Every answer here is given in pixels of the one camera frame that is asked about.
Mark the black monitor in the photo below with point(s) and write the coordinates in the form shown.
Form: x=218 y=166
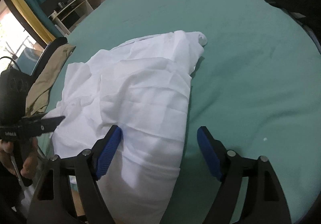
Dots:
x=49 y=6

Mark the white garment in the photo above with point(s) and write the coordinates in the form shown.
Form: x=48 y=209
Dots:
x=142 y=86

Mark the beige trousers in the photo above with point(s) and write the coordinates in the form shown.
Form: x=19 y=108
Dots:
x=38 y=97

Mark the yellow curtain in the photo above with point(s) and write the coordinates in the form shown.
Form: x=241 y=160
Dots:
x=23 y=13

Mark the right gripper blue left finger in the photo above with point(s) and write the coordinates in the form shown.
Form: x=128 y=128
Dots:
x=52 y=201

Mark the left hand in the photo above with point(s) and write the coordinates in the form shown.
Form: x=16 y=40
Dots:
x=29 y=156

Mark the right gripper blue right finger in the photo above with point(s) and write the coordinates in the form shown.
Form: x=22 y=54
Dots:
x=264 y=200

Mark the white wooden desk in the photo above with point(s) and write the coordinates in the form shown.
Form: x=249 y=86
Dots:
x=66 y=19

